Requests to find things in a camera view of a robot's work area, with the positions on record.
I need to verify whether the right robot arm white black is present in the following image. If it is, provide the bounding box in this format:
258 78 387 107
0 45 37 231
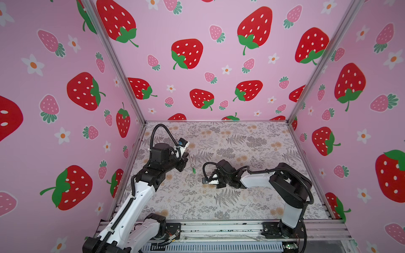
202 160 314 238

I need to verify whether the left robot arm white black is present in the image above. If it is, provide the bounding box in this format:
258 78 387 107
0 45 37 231
82 138 189 253

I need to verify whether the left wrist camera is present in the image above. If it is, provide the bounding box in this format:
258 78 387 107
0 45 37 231
178 138 188 148

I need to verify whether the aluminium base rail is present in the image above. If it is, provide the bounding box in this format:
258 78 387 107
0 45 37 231
94 219 352 253

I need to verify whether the aluminium corner post left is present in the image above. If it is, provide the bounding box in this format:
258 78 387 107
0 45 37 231
83 0 146 126

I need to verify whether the aluminium corner post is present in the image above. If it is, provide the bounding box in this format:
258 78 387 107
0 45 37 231
287 0 364 127
83 0 146 126

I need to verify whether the aluminium corner post right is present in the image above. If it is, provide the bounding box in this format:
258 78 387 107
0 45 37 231
287 0 364 127

